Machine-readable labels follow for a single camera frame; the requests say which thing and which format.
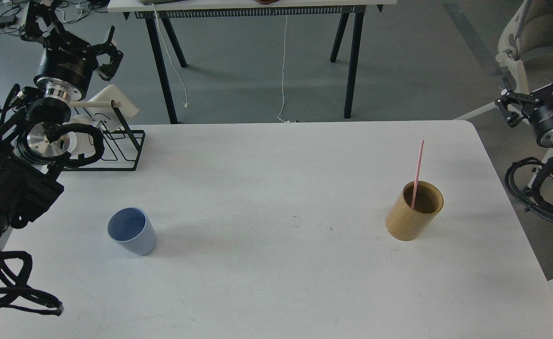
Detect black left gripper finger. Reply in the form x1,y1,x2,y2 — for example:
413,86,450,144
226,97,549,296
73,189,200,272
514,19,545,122
92,25,118,60
97,49,123,81

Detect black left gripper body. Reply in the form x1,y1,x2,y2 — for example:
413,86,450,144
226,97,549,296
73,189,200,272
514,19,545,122
34,33,98,100

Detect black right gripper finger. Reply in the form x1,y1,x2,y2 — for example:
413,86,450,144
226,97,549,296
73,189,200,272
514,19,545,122
495,99,528,128
501,83,553,106

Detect blue plastic cup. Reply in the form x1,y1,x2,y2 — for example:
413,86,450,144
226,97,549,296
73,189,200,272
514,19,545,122
107,207,157,256

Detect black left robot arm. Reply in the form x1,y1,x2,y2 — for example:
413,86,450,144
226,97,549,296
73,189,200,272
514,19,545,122
0,26,123,316

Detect wooden dowel on rack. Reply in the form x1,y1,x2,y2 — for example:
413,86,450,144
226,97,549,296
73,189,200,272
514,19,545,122
68,100,121,109

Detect background white table black legs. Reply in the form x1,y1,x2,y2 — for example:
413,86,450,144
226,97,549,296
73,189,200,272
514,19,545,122
107,0,397,124

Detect beige office chair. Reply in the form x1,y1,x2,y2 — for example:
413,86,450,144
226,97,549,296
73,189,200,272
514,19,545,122
495,0,553,94

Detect white mug in rack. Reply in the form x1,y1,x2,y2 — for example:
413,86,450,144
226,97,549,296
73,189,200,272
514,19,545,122
67,114,100,159

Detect bamboo cylinder holder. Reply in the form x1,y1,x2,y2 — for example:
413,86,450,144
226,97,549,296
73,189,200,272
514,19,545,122
385,181,444,241

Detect black wire dish rack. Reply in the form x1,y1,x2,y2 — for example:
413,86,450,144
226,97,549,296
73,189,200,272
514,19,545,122
46,106,146,172

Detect white hanging cable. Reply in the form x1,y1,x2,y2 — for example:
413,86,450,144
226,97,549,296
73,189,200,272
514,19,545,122
277,14,298,124
152,4,190,108

